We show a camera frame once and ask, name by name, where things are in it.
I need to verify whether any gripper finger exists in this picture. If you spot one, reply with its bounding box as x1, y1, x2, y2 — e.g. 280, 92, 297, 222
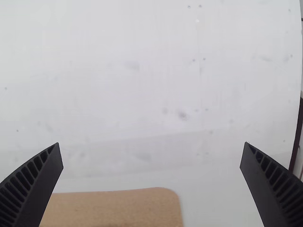
239, 141, 303, 227
0, 142, 64, 227

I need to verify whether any cork mat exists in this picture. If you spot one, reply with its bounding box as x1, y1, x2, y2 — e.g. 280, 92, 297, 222
39, 187, 185, 227

